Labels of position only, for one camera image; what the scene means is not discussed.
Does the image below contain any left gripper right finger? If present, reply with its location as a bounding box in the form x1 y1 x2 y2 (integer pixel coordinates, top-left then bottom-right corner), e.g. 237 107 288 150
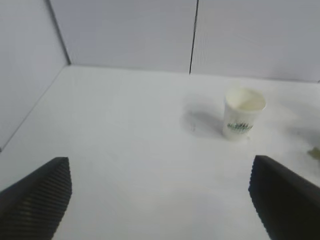
247 154 320 240

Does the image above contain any brown coffee spill puddle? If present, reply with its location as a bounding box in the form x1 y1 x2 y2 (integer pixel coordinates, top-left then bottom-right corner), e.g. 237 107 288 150
306 146 320 161

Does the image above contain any white paper coffee cup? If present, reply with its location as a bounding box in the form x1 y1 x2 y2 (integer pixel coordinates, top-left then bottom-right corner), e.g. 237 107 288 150
222 86 267 142

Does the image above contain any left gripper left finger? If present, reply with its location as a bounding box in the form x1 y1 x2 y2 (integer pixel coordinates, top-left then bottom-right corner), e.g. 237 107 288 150
0 156 73 240

